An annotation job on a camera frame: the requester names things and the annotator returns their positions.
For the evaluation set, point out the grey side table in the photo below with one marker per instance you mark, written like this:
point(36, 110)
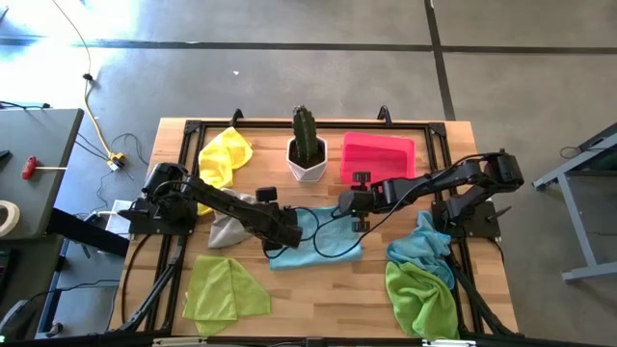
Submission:
point(38, 144)

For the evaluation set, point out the grey metal table frame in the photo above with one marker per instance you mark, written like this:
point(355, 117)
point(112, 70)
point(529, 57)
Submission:
point(573, 221)

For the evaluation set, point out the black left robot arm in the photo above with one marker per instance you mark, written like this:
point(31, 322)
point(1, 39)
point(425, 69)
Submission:
point(212, 197)

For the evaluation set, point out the green cactus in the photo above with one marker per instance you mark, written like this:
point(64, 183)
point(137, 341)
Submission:
point(305, 132)

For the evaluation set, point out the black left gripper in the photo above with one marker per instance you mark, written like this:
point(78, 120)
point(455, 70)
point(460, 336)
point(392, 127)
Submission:
point(277, 226)

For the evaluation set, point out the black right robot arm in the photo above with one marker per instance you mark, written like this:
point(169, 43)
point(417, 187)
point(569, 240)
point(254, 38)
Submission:
point(448, 176)

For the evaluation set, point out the grey microfiber towel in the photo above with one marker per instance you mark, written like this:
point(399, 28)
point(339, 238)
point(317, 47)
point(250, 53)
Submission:
point(226, 233)

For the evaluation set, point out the white faceted plant pot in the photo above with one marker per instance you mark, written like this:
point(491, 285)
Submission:
point(308, 172)

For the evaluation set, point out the black aluminium frame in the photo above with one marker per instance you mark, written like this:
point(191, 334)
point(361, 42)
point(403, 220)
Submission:
point(337, 125)

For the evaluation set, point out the silver bracket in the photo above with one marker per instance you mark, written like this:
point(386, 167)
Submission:
point(179, 341)
point(448, 342)

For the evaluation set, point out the yellow plug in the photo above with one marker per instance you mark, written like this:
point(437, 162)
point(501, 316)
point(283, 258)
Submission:
point(116, 161)

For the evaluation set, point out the beige tape roll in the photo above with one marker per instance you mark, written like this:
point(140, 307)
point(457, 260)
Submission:
point(12, 217)

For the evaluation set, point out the black rounded device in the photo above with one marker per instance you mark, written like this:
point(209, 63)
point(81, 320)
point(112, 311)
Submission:
point(17, 320)

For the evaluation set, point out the yellow-green microfiber towel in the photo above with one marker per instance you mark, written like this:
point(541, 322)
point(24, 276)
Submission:
point(217, 289)

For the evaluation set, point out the yellow microfiber towel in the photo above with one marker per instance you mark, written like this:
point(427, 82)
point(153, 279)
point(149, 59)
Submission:
point(222, 154)

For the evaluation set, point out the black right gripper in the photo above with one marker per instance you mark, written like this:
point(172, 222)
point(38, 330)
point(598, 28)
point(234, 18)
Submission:
point(373, 200)

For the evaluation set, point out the green microfiber towel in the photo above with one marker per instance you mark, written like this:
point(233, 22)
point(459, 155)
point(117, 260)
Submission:
point(419, 303)

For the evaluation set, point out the black beam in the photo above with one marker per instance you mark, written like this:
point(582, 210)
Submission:
point(82, 231)

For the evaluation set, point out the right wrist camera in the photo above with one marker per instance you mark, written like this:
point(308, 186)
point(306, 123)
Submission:
point(348, 202)

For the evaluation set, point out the blue microfiber towel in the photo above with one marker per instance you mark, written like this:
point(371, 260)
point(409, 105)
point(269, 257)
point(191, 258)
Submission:
point(419, 246)
point(337, 241)

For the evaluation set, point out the pink plastic bin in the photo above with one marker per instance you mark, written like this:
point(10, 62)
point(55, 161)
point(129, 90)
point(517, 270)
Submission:
point(376, 154)

